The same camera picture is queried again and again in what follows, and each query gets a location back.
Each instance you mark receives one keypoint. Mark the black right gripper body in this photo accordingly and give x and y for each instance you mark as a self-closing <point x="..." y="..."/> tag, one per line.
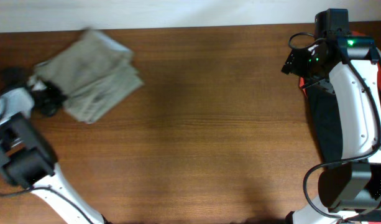
<point x="303" y="63"/>

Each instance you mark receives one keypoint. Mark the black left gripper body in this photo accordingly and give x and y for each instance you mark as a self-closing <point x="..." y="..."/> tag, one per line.
<point x="55" y="99"/>

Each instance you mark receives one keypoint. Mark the khaki green shorts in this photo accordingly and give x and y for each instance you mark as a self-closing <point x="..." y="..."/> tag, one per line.
<point x="95" y="74"/>

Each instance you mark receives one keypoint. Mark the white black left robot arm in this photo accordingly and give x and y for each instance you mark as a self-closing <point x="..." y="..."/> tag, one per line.
<point x="27" y="159"/>

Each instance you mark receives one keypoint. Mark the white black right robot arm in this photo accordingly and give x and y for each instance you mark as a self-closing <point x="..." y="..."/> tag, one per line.
<point x="347" y="66"/>

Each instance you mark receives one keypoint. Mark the black garment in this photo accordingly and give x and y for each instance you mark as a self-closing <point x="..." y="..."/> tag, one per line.
<point x="324" y="113"/>

